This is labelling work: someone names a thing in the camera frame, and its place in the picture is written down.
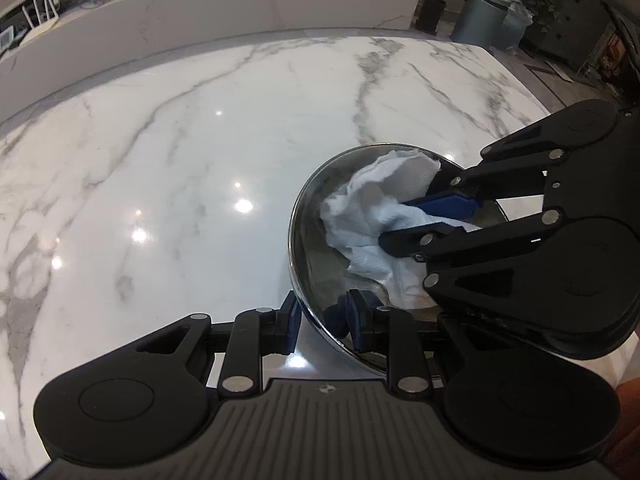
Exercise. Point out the clear water jug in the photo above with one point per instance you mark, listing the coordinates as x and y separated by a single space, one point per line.
515 22

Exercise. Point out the white cloth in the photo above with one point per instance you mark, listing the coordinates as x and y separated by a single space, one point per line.
370 195

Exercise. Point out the grey cabinet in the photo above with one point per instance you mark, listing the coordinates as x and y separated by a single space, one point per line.
580 25

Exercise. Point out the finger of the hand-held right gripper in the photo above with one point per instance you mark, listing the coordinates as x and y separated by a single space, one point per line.
440 240
450 205

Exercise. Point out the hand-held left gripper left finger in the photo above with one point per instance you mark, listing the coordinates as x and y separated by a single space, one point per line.
291 325

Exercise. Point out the steel bowl with blue outside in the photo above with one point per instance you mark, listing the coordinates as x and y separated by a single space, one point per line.
320 270

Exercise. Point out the grey trash can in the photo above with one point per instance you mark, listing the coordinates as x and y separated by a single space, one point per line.
480 17

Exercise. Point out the white router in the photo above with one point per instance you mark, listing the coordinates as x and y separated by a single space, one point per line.
45 20

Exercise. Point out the white marble television console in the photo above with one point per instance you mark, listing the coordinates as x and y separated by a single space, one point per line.
200 5

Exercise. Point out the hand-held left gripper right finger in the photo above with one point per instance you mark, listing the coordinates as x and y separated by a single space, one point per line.
359 322

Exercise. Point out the small white display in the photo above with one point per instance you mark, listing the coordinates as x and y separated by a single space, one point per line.
9 39

